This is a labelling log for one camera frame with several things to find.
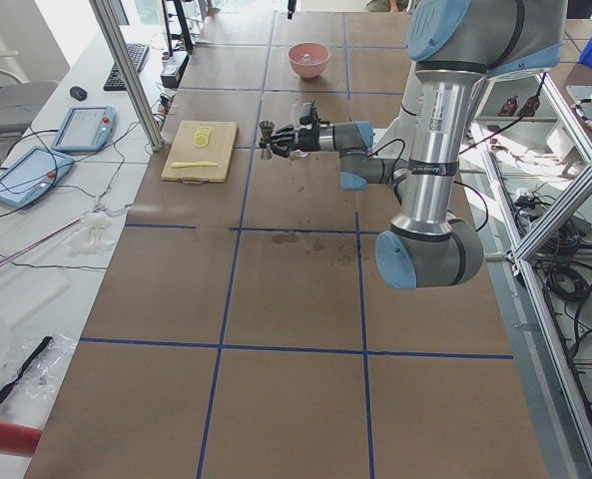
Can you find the pink metal rod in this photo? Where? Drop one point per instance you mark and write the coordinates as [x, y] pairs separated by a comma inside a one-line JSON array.
[[9, 258]]

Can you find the clear wine glass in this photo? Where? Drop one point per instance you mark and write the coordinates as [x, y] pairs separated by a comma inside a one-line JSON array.
[[294, 118]]

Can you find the clear ice cubes pile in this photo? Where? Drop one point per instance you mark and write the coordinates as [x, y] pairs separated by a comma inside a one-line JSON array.
[[308, 59]]

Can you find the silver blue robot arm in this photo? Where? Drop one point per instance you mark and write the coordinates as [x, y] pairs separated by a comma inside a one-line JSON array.
[[455, 47]]

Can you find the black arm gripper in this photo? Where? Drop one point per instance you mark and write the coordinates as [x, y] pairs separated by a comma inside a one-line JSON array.
[[292, 7]]

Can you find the white crumpled cloth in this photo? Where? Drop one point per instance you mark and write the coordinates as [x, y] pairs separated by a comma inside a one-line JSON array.
[[92, 236]]

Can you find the yellow plastic knife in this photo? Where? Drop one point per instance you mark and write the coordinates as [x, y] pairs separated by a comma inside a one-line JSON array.
[[198, 164]]

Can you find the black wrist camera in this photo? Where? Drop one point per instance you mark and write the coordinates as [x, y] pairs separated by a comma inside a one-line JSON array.
[[308, 114]]

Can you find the pink plastic bowl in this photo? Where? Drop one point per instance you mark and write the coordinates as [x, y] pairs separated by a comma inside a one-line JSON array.
[[321, 51]]

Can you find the blue teach pendant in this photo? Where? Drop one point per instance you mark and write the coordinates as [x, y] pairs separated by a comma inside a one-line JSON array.
[[32, 176], [85, 130]]

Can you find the clear plastic bag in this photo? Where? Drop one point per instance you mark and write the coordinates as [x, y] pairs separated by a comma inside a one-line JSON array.
[[33, 366]]

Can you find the steel double jigger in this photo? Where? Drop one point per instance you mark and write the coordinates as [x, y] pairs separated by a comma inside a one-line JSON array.
[[267, 129]]

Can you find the black computer mouse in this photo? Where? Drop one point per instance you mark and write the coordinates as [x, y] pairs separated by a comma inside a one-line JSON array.
[[78, 93]]

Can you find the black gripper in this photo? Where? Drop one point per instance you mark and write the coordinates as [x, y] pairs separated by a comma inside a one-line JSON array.
[[306, 139]]

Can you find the blue teach pendant far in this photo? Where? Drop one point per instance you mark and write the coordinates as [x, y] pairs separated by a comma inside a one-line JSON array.
[[85, 130]]

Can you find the aluminium frame post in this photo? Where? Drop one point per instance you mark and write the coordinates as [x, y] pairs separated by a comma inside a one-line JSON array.
[[112, 33]]

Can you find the black box device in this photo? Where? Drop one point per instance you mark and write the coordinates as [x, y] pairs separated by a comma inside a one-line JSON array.
[[174, 66]]

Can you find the bamboo cutting board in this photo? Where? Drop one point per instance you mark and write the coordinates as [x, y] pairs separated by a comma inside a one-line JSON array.
[[220, 150]]

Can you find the red cylinder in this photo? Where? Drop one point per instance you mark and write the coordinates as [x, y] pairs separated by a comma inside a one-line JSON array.
[[18, 440]]

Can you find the blue teach pendant near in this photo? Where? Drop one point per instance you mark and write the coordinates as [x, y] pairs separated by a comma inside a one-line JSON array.
[[32, 176]]

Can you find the aluminium side frame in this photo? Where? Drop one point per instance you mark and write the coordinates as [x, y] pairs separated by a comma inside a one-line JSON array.
[[529, 153]]

